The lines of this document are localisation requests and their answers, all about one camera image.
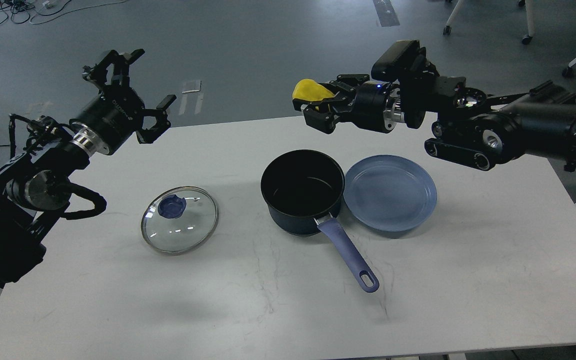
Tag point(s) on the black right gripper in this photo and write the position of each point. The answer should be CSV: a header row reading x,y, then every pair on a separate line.
x,y
376,106

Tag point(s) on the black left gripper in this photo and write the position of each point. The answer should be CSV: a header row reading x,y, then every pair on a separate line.
x,y
114,118

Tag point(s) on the glass lid purple knob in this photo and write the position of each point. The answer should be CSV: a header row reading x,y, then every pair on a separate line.
x,y
179,220

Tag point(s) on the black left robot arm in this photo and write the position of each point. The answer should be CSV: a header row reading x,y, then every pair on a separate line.
x,y
35,186

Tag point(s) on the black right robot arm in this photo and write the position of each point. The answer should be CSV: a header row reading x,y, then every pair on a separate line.
x,y
472,129

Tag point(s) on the blue plate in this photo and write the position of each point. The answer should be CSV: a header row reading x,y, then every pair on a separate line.
x,y
389,193

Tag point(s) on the white chair leg with caster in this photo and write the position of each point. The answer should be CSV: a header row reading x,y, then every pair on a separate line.
x,y
528,7

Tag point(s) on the dark blue saucepan purple handle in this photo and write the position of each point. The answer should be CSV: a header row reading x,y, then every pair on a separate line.
x,y
303,190

